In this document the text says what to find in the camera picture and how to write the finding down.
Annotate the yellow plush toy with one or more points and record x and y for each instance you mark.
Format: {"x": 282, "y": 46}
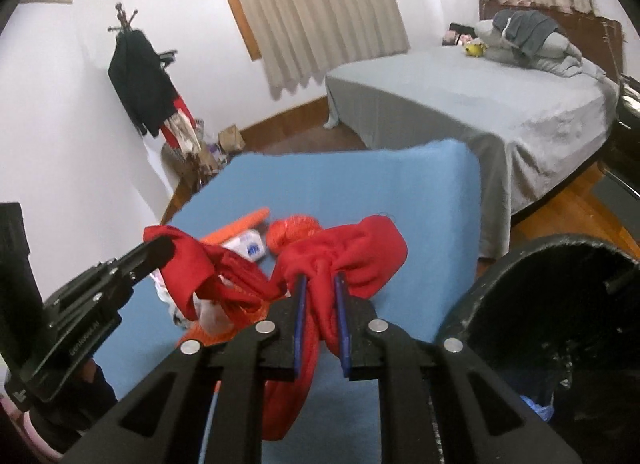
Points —
{"x": 475, "y": 49}

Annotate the orange foam net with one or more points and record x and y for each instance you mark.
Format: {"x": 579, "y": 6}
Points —
{"x": 237, "y": 227}
{"x": 197, "y": 333}

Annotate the red crumpled plastic bag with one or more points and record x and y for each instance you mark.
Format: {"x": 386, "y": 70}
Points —
{"x": 284, "y": 232}

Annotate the brown paper bag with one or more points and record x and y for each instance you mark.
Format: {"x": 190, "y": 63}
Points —
{"x": 231, "y": 140}

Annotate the blue table mat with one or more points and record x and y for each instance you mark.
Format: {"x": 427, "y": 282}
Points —
{"x": 402, "y": 226}

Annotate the wooden coat rack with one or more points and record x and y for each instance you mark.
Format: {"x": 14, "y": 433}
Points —
{"x": 167, "y": 58}

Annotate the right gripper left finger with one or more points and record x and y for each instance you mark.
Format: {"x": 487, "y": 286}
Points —
{"x": 203, "y": 404}

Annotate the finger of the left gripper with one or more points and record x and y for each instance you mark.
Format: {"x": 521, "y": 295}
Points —
{"x": 150, "y": 256}

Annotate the grey folded bedding pile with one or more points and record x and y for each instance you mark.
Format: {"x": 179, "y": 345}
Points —
{"x": 533, "y": 40}

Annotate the bed with grey sheet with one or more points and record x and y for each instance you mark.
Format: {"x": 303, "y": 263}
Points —
{"x": 530, "y": 130}

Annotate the blue plastic bag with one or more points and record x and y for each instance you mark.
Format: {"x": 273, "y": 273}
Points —
{"x": 544, "y": 412}

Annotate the pink and black items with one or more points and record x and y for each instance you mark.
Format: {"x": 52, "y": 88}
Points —
{"x": 458, "y": 35}

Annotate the black lined trash bin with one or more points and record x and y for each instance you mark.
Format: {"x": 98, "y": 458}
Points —
{"x": 558, "y": 320}

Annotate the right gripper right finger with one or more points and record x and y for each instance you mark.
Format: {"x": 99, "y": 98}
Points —
{"x": 438, "y": 403}

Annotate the dark wooden headboard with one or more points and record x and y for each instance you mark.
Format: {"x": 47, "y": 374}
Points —
{"x": 600, "y": 39}

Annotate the black hanging coat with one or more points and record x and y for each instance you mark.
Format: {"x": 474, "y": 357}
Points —
{"x": 141, "y": 84}

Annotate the orange foam net upper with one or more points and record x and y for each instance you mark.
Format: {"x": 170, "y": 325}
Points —
{"x": 237, "y": 227}

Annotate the red hanging garment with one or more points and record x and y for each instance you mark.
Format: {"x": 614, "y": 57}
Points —
{"x": 179, "y": 129}

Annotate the orange foam net lower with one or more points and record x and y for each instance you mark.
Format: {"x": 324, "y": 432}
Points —
{"x": 197, "y": 333}

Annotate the checkered basket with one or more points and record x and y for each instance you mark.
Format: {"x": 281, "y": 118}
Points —
{"x": 197, "y": 169}

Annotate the left beige curtain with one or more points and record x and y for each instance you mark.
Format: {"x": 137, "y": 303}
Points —
{"x": 301, "y": 39}

